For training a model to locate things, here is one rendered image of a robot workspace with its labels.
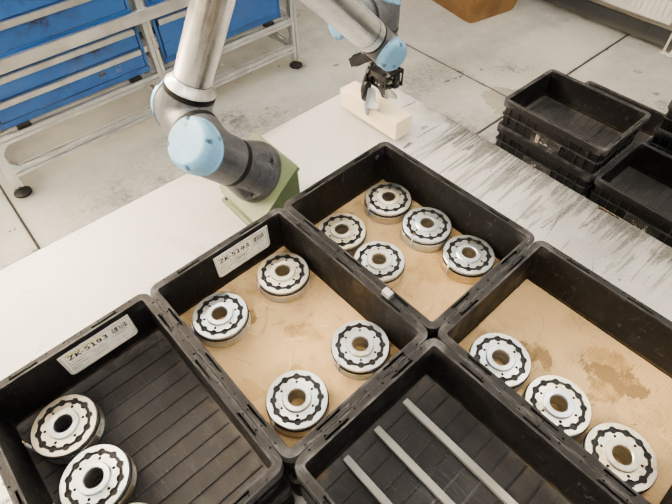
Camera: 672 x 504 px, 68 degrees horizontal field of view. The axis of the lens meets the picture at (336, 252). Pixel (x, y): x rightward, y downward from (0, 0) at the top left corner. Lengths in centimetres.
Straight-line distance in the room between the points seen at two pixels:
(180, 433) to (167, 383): 10
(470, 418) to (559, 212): 69
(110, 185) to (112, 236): 129
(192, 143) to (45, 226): 159
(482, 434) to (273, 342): 39
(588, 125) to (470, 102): 102
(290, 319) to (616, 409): 58
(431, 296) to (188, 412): 49
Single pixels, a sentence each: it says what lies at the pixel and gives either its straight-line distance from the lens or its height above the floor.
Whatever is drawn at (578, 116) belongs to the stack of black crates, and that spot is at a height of 49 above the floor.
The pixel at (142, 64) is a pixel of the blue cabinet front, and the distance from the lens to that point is 274.
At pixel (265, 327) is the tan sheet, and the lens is 95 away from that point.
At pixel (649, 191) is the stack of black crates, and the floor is 38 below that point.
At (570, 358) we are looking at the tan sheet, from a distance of 99.
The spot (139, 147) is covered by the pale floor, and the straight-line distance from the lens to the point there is 283.
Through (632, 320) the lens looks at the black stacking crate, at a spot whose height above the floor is 90.
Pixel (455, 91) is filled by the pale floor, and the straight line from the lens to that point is 306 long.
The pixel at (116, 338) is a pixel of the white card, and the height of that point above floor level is 88.
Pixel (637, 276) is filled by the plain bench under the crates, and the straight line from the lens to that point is 134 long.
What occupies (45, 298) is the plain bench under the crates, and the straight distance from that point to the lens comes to 133.
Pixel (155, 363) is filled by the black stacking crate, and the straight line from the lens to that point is 97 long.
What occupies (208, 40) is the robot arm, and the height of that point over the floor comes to 114.
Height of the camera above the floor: 164
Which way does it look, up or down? 51 degrees down
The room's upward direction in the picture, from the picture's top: 2 degrees counter-clockwise
